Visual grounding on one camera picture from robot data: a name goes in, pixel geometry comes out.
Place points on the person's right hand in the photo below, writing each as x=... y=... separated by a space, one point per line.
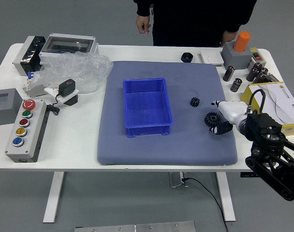
x=143 y=24

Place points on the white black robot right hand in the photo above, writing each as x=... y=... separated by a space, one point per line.
x=231 y=110

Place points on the person's left hand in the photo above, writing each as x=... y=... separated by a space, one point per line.
x=227 y=37

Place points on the big black gear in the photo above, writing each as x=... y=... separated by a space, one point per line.
x=211 y=119

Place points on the small black gear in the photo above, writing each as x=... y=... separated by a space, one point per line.
x=195 y=101

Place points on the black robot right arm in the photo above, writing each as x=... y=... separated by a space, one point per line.
x=265 y=135

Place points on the black hex nut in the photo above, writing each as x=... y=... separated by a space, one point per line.
x=187 y=57

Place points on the yellow white cardboard box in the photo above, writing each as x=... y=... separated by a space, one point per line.
x=279 y=101

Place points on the grey box with transparent cover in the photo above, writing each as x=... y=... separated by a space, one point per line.
x=64 y=44

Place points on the blue plastic box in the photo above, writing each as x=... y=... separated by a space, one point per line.
x=146 y=106

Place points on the grey under-table control box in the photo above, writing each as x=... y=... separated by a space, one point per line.
x=176 y=180

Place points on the grey box with black face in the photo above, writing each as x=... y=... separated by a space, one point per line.
x=28 y=55

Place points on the grey five-button control box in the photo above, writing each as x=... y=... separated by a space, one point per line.
x=28 y=135

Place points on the orange cylinder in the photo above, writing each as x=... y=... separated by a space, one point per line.
x=242 y=41

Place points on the grey block with round hole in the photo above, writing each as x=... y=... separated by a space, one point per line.
x=236 y=59

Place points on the dark brown capacitor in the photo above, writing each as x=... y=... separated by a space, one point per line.
x=252 y=74
x=259 y=78
x=228 y=73
x=258 y=65
x=264 y=70
x=236 y=84

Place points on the person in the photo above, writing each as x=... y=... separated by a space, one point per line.
x=190 y=24

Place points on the small black component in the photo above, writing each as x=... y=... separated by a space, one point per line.
x=272 y=77

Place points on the grey-blue mat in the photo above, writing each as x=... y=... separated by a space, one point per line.
x=185 y=149

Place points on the black table control panel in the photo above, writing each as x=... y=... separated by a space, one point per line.
x=245 y=174

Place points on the clear plastic bag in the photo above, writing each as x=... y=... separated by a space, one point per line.
x=76 y=67

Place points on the white table leg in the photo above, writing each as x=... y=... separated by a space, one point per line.
x=53 y=195
x=226 y=195

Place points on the black power adapter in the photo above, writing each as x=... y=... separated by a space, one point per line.
x=67 y=86

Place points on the white circuit breaker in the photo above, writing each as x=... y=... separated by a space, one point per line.
x=32 y=90

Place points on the silver metal plate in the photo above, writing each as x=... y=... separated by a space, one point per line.
x=134 y=227

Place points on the grey block with square hole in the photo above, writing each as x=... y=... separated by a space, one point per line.
x=14 y=113

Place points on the white wall switch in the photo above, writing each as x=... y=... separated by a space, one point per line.
x=212 y=57

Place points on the grey red-button switch box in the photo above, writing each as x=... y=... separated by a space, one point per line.
x=256 y=56

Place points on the white socket bracket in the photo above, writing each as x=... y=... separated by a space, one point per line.
x=62 y=99

